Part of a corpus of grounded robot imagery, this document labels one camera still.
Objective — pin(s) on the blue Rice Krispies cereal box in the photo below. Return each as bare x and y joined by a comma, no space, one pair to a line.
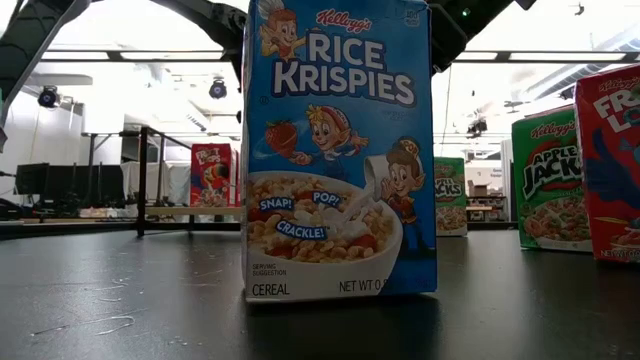
340,150

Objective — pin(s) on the red Froot Loops cereal box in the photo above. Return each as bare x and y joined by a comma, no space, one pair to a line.
210,175
610,175

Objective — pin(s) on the green Apple Jacks cereal box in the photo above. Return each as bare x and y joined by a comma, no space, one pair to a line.
450,195
550,175

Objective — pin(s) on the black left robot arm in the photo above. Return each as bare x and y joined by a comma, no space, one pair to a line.
30,35

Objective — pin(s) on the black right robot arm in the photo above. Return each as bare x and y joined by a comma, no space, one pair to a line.
447,35

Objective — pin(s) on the black ceiling spotlight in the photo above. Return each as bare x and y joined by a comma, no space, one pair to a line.
48,97
477,127
218,90

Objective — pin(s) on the white draped cover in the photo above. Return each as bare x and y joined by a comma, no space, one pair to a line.
175,182

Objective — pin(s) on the brown cardboard box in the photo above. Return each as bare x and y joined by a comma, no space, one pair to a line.
479,189

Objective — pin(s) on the background storage rack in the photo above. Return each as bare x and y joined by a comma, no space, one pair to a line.
487,210

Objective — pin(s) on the black table mat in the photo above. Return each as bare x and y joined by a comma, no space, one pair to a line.
125,300

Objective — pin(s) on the black monitor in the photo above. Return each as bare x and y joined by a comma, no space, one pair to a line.
32,182
85,184

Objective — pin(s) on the black metal shelf frame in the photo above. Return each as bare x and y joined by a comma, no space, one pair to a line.
142,180

